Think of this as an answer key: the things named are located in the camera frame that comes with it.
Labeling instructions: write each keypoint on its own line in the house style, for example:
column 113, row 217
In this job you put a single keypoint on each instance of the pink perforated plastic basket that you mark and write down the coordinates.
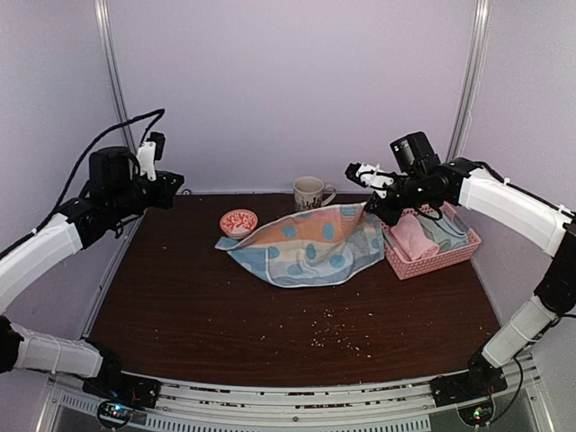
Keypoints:
column 405, row 268

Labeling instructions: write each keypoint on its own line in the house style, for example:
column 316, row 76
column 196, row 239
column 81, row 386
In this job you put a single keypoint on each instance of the right round circuit board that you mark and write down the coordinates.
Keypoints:
column 477, row 415

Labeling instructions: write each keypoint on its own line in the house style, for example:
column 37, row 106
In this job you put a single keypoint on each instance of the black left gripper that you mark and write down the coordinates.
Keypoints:
column 167, row 190

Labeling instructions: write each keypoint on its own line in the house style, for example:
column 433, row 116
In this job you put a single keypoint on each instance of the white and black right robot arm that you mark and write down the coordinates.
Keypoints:
column 534, row 239

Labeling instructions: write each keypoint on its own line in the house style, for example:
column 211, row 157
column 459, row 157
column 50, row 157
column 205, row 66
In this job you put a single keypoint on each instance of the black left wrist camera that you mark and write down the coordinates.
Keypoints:
column 159, row 140

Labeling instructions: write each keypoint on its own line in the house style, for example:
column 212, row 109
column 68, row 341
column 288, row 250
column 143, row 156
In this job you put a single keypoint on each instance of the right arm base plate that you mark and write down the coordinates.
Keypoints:
column 459, row 388

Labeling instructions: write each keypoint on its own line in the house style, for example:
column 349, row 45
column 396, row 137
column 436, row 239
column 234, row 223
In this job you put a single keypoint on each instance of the aluminium front rail frame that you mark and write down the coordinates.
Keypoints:
column 405, row 405

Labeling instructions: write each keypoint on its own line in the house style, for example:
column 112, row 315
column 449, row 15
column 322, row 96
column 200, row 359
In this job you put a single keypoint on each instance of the white mug with coral pattern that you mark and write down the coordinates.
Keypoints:
column 310, row 193

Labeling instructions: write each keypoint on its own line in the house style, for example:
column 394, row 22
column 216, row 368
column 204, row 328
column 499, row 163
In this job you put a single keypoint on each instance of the aluminium left corner post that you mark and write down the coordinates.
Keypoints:
column 104, row 27

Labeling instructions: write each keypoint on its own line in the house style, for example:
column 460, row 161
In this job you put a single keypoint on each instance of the light blue folded towel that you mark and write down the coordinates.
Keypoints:
column 455, row 237

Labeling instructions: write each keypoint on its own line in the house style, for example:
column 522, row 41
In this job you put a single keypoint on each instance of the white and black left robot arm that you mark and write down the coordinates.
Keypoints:
column 74, row 226

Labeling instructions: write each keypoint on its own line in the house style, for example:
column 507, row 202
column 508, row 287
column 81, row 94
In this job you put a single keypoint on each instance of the large pink towel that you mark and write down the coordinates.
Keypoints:
column 411, row 238

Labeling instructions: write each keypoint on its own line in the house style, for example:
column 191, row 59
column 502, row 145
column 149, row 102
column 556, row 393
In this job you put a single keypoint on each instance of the red and white patterned bowl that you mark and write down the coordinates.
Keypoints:
column 238, row 223

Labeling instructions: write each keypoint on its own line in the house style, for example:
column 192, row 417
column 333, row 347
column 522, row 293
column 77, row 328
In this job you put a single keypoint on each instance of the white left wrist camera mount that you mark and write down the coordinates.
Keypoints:
column 146, row 159

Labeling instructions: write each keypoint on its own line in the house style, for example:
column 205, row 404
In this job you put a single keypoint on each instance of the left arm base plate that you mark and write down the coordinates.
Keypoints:
column 131, row 390

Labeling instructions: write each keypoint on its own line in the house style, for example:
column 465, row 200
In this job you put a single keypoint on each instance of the grey-green folded towel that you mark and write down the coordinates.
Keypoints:
column 437, row 231

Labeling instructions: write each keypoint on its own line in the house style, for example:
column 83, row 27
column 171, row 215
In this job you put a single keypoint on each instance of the round circuit board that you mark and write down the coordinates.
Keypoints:
column 114, row 415
column 477, row 415

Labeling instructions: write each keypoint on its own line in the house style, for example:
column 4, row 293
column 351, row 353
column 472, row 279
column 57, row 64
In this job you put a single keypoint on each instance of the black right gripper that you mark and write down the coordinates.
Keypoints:
column 390, row 215

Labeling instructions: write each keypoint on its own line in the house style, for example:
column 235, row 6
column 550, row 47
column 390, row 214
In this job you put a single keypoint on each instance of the aluminium corner post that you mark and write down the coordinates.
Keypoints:
column 104, row 27
column 472, row 78

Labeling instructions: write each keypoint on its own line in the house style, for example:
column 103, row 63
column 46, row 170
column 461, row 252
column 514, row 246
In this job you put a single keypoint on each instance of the blue patterned cloth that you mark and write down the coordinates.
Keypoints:
column 315, row 248

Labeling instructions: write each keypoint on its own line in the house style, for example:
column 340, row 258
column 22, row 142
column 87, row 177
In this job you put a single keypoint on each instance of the left round circuit board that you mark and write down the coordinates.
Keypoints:
column 114, row 415

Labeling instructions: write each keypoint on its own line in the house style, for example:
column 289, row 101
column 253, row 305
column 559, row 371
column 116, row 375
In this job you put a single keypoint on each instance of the aluminium right corner post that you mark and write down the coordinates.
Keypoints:
column 472, row 78

